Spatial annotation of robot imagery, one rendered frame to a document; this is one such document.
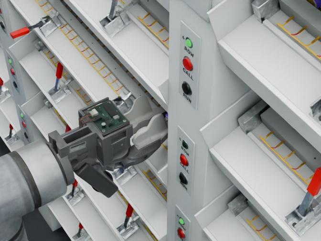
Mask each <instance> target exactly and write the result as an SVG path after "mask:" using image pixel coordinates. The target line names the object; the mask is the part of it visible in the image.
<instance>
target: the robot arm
mask: <svg viewBox="0 0 321 241"><path fill-rule="evenodd" d="M98 104H99V105H98ZM92 107H93V108H92ZM87 109H88V110H87ZM166 114H167V111H166V110H165V109H164V108H151V106H150V103H149V101H148V98H147V97H146V96H144V95H142V96H139V97H138V98H136V99H135V101H134V103H133V106H132V108H131V110H130V111H129V112H127V113H125V114H123V113H122V112H121V111H120V110H119V109H118V108H117V106H116V105H115V104H114V103H113V102H112V101H111V100H109V97H106V98H104V99H102V100H100V101H97V102H95V103H93V104H91V105H89V106H86V107H84V108H82V109H80V110H78V115H79V127H77V128H74V129H72V130H70V131H68V132H66V133H64V134H61V135H60V134H59V133H58V131H57V130H55V131H53V132H50V133H48V138H49V142H47V143H46V142H44V141H43V140H40V139H38V140H36V141H34V142H32V143H30V144H27V145H25V146H23V147H21V148H19V149H16V150H14V151H12V152H10V153H8V154H6V155H3V156H1V157H0V241H28V239H27V235H26V231H25V227H24V223H23V220H22V216H24V215H26V214H28V213H30V212H32V211H34V210H35V209H37V208H39V207H42V206H44V205H46V204H48V203H50V202H52V201H54V200H56V199H58V198H60V197H62V196H64V195H65V194H66V193H67V186H68V185H70V184H73V183H74V182H75V175H74V172H75V174H76V175H77V176H79V177H80V178H81V179H83V180H84V181H86V182H87V183H88V184H89V185H91V187H92V188H93V189H94V190H95V191H96V192H99V193H101V194H103V195H104V196H106V197H107V198H110V197H111V196H112V195H113V194H114V193H116V192H117V191H118V186H117V185H116V184H115V183H114V182H113V177H112V175H111V173H109V172H108V171H112V172H114V169H118V168H122V167H123V168H124V169H126V168H128V167H129V166H132V165H136V164H140V163H142V162H144V161H145V160H147V159H148V158H149V157H150V156H151V155H152V154H153V153H155V152H156V151H157V150H158V149H159V148H160V146H161V144H162V143H163V142H164V141H165V140H166V139H167V138H168V120H167V121H165V117H166V116H165V115H166ZM146 126H147V127H146ZM142 127H146V128H145V129H144V130H142V131H140V132H138V133H137V131H138V130H139V129H140V128H142ZM134 134H135V135H134ZM133 135H134V136H133ZM132 136H133V138H132V143H133V145H132V146H131V145H130V138H131V137H132ZM107 170H108V171H107Z"/></svg>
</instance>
